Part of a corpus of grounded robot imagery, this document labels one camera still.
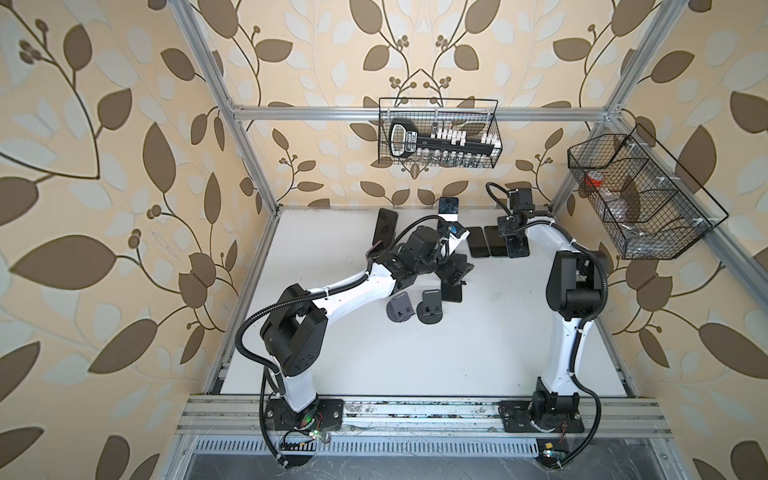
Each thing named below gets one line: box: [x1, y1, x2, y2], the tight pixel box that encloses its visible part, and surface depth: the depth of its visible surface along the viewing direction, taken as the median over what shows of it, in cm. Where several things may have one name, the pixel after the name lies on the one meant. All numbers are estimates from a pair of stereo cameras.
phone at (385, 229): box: [372, 208, 398, 249], surface depth 101 cm
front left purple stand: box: [386, 292, 415, 323], surface depth 90 cm
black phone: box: [466, 226, 490, 258], surface depth 111 cm
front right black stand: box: [416, 289, 443, 325], surface depth 89 cm
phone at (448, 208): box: [438, 196, 459, 221], surface depth 104 cm
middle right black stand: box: [441, 283, 463, 303], surface depth 98 cm
